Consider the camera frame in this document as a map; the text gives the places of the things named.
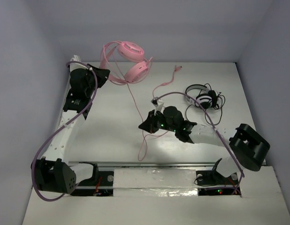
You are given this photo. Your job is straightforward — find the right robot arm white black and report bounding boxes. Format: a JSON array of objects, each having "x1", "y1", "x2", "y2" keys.
[{"x1": 138, "y1": 106, "x2": 270, "y2": 186}]

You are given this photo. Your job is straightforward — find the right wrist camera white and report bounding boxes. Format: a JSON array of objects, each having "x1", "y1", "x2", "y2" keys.
[{"x1": 151, "y1": 97, "x2": 164, "y2": 115}]

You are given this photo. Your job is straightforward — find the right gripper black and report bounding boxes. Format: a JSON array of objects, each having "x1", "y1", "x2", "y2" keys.
[{"x1": 139, "y1": 109, "x2": 177, "y2": 134}]

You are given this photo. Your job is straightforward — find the pink headphones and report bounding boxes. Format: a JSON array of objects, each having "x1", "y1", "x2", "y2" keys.
[{"x1": 99, "y1": 41, "x2": 153, "y2": 85}]

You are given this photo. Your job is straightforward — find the aluminium rail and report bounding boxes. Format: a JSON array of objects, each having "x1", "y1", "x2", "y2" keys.
[{"x1": 69, "y1": 160, "x2": 267, "y2": 170}]

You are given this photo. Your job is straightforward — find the pink headphone cable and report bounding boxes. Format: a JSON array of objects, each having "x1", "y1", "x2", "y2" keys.
[{"x1": 112, "y1": 46, "x2": 183, "y2": 161}]

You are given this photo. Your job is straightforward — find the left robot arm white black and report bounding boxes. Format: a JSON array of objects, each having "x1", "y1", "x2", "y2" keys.
[{"x1": 31, "y1": 61, "x2": 110, "y2": 195}]

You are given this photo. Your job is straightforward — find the black white headphones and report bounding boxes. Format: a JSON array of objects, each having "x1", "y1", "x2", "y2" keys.
[{"x1": 184, "y1": 82, "x2": 227, "y2": 126}]

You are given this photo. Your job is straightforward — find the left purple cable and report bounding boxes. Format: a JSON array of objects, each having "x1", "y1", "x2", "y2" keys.
[{"x1": 31, "y1": 60, "x2": 99, "y2": 202}]

